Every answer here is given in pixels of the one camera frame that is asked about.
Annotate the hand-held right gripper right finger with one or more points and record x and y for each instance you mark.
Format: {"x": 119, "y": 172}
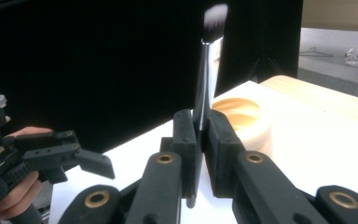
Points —
{"x": 251, "y": 180}

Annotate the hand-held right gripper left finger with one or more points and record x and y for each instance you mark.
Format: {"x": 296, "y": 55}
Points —
{"x": 164, "y": 180}

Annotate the beige ribbed wooden cup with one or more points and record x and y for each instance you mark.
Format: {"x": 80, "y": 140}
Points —
{"x": 254, "y": 133}

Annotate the black makeup brush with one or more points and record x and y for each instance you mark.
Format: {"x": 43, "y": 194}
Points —
{"x": 206, "y": 77}

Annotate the white table mat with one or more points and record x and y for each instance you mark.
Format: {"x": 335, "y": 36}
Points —
{"x": 307, "y": 161}

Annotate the black curtain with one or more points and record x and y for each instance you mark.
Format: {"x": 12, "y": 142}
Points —
{"x": 74, "y": 62}

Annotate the light wooden table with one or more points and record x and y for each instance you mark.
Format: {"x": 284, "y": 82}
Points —
{"x": 323, "y": 96}

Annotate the black tripod stand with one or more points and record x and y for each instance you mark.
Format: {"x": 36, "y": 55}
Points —
{"x": 265, "y": 67}

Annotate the light wooden shelf unit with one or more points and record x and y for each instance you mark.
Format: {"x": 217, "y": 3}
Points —
{"x": 338, "y": 15}

